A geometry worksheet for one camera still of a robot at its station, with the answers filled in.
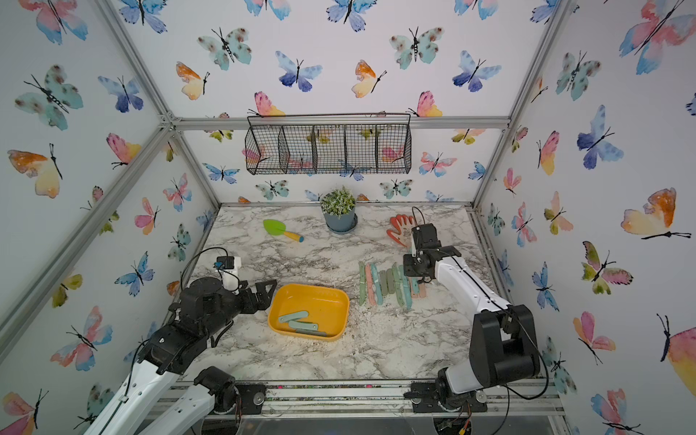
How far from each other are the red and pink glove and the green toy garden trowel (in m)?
0.37

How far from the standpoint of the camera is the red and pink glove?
1096 mm

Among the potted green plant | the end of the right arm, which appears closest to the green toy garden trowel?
the potted green plant
